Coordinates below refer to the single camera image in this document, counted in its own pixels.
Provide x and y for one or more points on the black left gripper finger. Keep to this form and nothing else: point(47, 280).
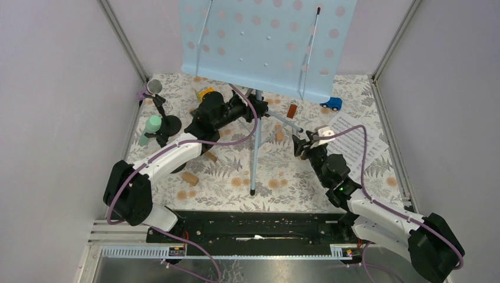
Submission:
point(251, 108)
point(260, 106)

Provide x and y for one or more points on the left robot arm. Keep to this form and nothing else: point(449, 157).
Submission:
point(129, 189)

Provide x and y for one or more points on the blue toy car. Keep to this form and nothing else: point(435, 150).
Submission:
point(334, 103)

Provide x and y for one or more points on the black microphone stand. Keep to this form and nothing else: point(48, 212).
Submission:
point(171, 125)
point(167, 159)

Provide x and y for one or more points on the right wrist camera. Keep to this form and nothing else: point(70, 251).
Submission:
point(322, 135)

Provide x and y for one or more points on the light wooden block right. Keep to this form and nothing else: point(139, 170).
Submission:
point(279, 134)

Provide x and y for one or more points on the black microphone stand rear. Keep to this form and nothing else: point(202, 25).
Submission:
point(171, 125)

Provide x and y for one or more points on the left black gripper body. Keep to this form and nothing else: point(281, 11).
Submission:
point(233, 111)

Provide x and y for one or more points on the light wooden block centre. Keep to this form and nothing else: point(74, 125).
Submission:
point(210, 156)

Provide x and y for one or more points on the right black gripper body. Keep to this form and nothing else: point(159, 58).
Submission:
point(316, 155)

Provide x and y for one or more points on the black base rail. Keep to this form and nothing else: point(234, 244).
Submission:
point(261, 234)

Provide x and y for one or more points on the black microphone stand front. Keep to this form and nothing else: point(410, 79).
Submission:
point(167, 159)

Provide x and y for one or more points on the toy brick assembly grey base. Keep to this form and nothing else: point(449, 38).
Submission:
point(200, 94)

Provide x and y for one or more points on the dark red wooden block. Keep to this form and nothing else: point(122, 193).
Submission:
point(292, 111)

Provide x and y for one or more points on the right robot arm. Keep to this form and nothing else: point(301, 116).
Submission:
point(427, 242)

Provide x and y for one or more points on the light wooden block near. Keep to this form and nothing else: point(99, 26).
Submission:
point(190, 178)

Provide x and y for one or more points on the light blue music stand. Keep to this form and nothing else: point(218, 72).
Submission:
point(291, 48)

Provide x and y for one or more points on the floral tablecloth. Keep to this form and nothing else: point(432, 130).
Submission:
point(278, 181)

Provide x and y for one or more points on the light wooden block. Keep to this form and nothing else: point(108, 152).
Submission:
point(190, 178)
point(210, 156)
point(279, 134)

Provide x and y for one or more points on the sheet music page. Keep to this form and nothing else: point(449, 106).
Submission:
point(341, 144)
point(375, 147)

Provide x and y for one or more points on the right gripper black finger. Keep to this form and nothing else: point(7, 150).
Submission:
point(299, 145)
point(311, 140)

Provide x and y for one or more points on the green toy microphone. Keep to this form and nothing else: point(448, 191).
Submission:
point(152, 125)

